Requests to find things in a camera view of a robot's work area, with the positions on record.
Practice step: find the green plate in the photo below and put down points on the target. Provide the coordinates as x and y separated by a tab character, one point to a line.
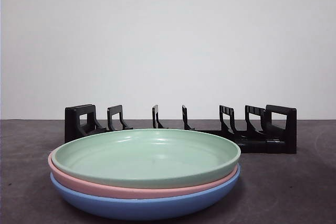
147	155

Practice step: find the pink plate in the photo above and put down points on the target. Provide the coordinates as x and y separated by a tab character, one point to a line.
147	193

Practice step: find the blue plate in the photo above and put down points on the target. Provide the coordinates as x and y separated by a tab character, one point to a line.
147	211

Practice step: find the black plate rack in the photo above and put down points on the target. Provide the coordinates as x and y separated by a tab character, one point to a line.
278	145

